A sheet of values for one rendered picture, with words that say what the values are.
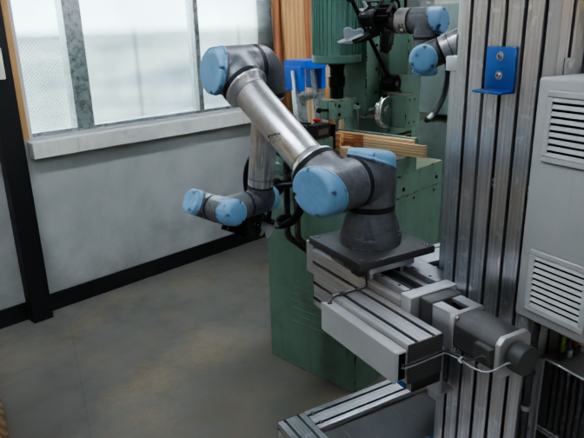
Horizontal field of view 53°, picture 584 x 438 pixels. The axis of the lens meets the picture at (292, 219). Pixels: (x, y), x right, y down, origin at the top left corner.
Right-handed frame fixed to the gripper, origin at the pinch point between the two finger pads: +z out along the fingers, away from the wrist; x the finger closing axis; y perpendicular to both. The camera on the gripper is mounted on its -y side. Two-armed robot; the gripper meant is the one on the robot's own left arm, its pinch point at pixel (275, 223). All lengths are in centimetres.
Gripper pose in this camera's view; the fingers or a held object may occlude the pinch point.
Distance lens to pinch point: 192.5
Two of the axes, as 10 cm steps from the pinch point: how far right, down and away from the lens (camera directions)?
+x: 6.9, 1.6, -7.1
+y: -2.9, 9.5, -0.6
